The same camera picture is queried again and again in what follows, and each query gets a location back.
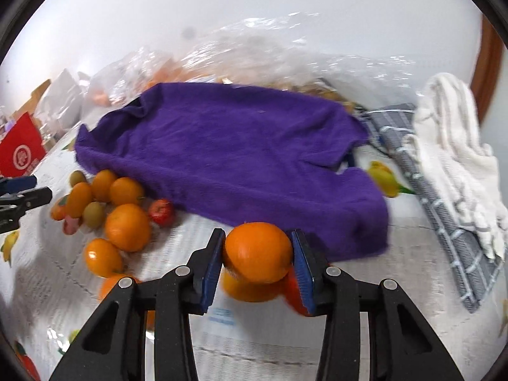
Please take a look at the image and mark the red box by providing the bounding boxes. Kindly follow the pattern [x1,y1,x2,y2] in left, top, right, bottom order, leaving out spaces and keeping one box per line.
[0,113,46,177]

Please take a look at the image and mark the small clear plastic bag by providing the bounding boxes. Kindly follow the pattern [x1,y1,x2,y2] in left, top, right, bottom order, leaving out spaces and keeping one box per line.
[84,46,174,108]

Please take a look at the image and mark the white striped towel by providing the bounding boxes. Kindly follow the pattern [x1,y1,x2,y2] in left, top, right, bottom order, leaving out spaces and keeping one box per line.
[402,72,507,261]

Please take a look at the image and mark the large orange mandarin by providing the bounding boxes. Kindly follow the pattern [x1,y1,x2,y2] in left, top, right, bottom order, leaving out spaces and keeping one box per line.
[223,222,293,284]

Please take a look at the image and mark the orange mandarin front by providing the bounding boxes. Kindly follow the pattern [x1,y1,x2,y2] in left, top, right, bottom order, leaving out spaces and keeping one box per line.
[84,238,124,278]

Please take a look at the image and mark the green-brown round fruit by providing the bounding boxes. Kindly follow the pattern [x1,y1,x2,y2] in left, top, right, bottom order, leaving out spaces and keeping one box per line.
[82,201,106,230]

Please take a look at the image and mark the oval orange kumquat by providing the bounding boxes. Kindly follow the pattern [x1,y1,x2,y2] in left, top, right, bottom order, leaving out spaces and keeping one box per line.
[65,182,94,218]

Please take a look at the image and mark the small green fruit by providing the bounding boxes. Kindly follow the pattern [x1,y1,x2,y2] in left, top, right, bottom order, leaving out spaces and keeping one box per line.
[69,170,88,188]

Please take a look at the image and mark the purple towel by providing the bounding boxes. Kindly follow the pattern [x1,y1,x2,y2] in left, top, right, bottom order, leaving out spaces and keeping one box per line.
[75,83,389,262]

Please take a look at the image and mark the red cherry tomato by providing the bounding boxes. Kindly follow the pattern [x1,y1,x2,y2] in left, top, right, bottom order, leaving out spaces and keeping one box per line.
[148,199,176,227]

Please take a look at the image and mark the grey checked cloth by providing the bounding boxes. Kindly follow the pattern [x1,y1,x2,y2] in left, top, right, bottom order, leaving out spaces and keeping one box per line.
[355,103,503,313]

